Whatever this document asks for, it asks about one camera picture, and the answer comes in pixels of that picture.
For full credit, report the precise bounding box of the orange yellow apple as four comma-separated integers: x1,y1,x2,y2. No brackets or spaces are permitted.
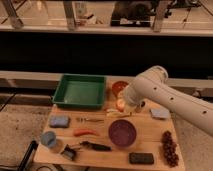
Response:
116,99,125,112

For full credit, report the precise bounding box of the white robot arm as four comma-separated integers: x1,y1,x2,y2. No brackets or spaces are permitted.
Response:
123,66,213,136

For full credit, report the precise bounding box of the green plastic tray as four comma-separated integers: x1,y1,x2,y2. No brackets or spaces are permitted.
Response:
52,74,106,109

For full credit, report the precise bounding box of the small orange bowl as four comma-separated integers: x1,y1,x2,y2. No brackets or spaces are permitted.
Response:
112,81,128,96

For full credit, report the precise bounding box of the banana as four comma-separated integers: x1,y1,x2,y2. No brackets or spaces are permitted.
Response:
106,109,129,118

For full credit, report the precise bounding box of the small metal cup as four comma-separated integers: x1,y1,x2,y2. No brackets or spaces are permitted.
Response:
135,101,146,113

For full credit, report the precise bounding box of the purple bowl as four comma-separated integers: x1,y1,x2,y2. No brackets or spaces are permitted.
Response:
108,119,137,147

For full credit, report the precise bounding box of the wooden board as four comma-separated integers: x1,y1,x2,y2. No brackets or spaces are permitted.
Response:
34,79,185,171

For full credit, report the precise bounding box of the blue folded cloth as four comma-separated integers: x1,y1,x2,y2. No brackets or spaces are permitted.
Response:
150,109,170,119

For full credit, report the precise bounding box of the blue sponge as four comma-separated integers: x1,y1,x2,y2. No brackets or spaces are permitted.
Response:
49,116,70,128

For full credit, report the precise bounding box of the black marker tool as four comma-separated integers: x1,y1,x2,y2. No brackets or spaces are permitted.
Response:
80,141,111,151

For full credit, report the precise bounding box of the black person in background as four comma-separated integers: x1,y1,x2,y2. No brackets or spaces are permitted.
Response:
110,0,157,27

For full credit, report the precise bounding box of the blue plastic cup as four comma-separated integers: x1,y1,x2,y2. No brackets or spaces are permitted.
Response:
41,131,56,148

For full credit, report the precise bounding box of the black rectangular sponge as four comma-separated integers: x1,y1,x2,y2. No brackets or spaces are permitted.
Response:
129,153,154,164

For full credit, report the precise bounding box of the bunch of red grapes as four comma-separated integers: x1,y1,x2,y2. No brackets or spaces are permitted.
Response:
161,131,179,167

